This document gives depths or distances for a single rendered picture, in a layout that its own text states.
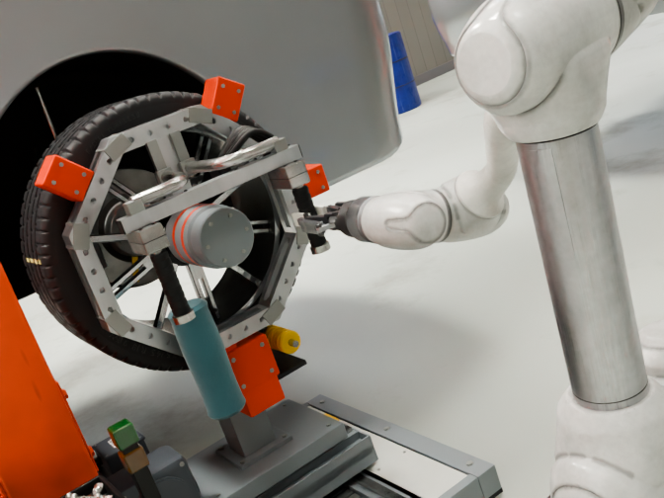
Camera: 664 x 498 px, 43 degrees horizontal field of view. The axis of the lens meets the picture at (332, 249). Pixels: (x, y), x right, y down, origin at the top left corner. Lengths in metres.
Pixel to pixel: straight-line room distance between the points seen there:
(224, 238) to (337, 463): 0.73
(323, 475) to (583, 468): 1.13
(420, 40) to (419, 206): 9.58
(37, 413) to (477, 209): 0.90
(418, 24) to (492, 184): 9.55
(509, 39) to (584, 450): 0.55
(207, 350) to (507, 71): 1.06
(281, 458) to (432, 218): 0.94
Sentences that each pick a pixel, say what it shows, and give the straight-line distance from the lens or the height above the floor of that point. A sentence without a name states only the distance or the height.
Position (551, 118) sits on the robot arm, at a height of 1.03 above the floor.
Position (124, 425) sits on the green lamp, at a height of 0.66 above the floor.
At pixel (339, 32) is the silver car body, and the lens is 2.53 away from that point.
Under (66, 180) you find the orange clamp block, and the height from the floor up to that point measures 1.07.
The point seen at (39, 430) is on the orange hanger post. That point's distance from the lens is 1.68.
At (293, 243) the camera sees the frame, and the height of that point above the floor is 0.73.
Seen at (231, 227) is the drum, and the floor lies 0.87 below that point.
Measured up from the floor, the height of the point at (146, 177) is 0.96.
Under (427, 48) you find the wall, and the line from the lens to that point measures 11.06.
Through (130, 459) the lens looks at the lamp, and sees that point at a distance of 1.58.
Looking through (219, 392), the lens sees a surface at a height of 0.54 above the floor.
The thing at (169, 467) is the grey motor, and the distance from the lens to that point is 1.97.
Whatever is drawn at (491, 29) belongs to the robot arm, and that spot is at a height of 1.15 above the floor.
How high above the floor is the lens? 1.22
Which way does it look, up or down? 15 degrees down
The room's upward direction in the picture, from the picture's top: 19 degrees counter-clockwise
